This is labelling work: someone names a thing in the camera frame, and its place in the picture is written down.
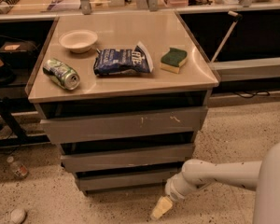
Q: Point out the white paper bowl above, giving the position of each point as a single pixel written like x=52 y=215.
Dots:
x=78 y=41

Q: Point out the white stick with black tip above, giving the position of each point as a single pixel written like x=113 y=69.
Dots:
x=236 y=17

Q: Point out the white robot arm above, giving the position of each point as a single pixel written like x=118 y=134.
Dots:
x=261 y=176

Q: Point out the white sneaker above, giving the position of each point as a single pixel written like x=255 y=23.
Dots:
x=16 y=216

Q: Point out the grey bottom drawer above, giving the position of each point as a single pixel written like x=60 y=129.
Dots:
x=128 y=180

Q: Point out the blue chip bag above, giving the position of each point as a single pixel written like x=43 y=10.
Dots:
x=123 y=61

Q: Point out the green yellow sponge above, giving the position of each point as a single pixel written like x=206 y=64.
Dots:
x=173 y=60

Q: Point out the plastic bottle on floor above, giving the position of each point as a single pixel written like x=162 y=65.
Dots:
x=17 y=167

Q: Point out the black bag under shelf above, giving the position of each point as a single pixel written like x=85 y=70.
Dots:
x=20 y=54

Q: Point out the grey drawer cabinet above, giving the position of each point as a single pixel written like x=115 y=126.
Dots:
x=161 y=89

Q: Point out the grey top drawer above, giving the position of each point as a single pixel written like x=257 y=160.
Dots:
x=121 y=125

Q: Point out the grey drawer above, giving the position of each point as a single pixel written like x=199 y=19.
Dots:
x=128 y=180
x=129 y=158
x=121 y=125

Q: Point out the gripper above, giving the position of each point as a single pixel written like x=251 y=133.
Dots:
x=174 y=195

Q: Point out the green soda can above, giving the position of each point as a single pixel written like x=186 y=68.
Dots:
x=61 y=73

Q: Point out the grey middle drawer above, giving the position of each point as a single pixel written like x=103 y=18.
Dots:
x=129 y=158

